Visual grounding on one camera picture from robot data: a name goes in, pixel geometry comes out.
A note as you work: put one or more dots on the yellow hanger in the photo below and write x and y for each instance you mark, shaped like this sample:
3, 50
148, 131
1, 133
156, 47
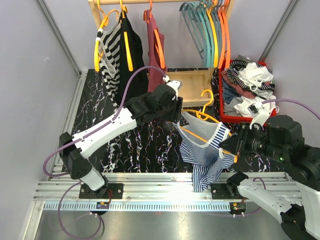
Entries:
203, 117
99, 41
126, 40

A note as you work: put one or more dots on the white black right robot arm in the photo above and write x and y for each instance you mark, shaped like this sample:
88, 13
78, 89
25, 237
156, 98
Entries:
282, 141

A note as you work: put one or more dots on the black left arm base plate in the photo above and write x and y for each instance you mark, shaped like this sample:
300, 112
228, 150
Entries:
113, 191

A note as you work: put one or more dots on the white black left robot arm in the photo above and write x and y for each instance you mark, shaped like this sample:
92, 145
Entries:
76, 149

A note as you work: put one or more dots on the blue white striped tank top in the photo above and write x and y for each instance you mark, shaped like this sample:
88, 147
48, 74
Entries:
203, 176

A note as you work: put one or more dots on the white slotted cable duct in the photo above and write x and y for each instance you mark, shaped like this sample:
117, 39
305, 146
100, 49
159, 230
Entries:
128, 206

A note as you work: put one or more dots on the wooden clothes rack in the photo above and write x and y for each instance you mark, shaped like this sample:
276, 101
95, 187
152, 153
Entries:
193, 82

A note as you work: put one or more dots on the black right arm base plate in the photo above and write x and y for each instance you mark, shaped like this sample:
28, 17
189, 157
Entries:
222, 191

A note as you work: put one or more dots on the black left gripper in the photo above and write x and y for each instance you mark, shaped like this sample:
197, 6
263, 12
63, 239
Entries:
176, 115

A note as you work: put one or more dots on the maroon tank top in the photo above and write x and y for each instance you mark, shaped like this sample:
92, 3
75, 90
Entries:
155, 76

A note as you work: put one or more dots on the black white striped tank top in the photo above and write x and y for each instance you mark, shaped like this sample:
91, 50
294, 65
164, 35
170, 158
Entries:
110, 63

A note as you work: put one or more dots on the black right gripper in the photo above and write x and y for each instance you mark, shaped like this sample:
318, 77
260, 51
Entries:
237, 145

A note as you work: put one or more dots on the red plastic bin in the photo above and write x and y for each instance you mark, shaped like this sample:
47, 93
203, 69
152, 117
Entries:
245, 117

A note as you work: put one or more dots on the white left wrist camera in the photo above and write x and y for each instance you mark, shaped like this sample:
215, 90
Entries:
174, 84

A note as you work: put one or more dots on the aluminium rail frame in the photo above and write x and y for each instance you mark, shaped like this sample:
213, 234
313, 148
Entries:
167, 187

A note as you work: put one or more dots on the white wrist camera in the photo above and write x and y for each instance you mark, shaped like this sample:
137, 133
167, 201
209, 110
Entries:
174, 84
260, 115

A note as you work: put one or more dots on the pile of clothes in bin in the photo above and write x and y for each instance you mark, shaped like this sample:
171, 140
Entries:
247, 85

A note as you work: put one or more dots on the yellow hanger under striped top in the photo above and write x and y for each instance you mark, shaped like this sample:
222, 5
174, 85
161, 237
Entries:
99, 41

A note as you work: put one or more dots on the orange hanger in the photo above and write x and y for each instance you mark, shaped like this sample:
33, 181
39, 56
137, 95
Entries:
156, 40

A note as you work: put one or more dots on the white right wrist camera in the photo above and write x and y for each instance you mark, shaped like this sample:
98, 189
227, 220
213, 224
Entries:
260, 115

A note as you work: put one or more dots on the bundle of empty hangers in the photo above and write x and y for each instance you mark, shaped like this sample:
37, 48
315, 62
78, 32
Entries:
207, 23

